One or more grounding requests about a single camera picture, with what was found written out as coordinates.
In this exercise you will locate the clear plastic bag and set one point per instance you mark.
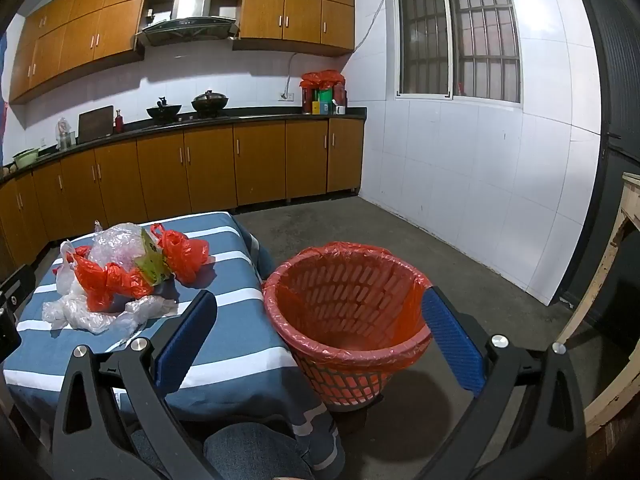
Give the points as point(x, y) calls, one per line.
point(140, 310)

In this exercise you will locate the person's right leg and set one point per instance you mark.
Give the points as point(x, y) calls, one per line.
point(255, 452)

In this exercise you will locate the barred sliding window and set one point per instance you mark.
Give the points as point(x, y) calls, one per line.
point(452, 35)

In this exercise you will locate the clear glass jar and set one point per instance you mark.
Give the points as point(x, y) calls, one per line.
point(63, 135)

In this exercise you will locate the steel range hood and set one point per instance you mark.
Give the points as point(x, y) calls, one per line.
point(192, 2)

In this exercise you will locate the green container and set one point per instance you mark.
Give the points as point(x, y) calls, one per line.
point(325, 97)

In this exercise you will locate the tall red bottle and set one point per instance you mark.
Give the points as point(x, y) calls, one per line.
point(341, 94)

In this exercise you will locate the black pot with lid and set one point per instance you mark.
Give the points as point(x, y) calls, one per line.
point(210, 102)

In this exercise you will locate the row of wooden wall cabinets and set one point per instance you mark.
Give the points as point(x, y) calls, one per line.
point(75, 45)

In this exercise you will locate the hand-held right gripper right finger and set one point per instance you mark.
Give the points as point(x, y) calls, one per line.
point(452, 340)

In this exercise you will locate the dark wooden cutting board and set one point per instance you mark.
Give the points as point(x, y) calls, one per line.
point(95, 125)

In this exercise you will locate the green snack packet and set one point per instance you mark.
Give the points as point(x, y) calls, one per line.
point(152, 262)

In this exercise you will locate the small red bottle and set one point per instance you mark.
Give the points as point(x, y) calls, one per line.
point(119, 123)

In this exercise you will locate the dark red bottle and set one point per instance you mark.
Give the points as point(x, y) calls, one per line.
point(306, 100)

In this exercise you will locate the red plastic bag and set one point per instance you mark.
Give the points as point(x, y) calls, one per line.
point(100, 285)
point(322, 80)
point(182, 255)

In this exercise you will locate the unpainted wooden frame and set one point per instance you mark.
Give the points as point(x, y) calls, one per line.
point(631, 195)

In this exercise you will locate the red plastic lattice wastebasket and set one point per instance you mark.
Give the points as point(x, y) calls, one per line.
point(345, 390)

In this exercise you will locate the white plastic bag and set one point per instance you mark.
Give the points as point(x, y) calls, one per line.
point(65, 280)

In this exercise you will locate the dark door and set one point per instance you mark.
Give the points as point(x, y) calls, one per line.
point(622, 85)

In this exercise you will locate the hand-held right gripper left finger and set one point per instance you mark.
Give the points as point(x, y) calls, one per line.
point(185, 340)

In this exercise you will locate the row of wooden base cabinets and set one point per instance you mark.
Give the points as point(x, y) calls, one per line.
point(210, 160)

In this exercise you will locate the black kitchen countertop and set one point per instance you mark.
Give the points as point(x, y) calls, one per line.
point(260, 116)

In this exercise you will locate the red plastic bag over bottles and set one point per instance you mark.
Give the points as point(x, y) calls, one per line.
point(322, 80)

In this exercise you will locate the green basin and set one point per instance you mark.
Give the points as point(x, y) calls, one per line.
point(25, 158)

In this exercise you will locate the orange plastic bin liner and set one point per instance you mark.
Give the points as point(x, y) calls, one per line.
point(350, 345)

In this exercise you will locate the black wok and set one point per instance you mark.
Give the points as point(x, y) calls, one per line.
point(164, 111)

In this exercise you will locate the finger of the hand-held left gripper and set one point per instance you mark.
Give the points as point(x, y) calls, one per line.
point(15, 287)

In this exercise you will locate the blue white striped tablecloth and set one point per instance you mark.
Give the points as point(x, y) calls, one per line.
point(235, 310)

